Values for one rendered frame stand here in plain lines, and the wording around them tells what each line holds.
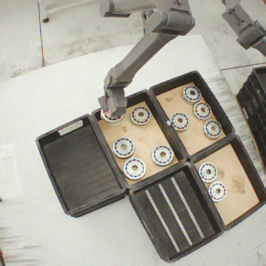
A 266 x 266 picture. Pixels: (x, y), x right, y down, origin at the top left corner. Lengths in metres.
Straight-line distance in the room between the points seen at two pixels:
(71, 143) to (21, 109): 0.47
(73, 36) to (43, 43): 0.32
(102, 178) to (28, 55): 1.84
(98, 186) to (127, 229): 0.28
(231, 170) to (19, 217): 1.15
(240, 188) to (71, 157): 0.86
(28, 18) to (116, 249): 2.67
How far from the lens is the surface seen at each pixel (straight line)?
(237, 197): 1.45
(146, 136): 1.42
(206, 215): 1.38
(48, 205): 1.51
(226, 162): 1.46
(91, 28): 2.95
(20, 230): 1.56
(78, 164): 1.39
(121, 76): 0.93
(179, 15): 0.70
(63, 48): 2.82
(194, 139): 1.45
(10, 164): 1.63
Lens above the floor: 2.15
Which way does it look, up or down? 69 degrees down
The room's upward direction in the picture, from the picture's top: 5 degrees clockwise
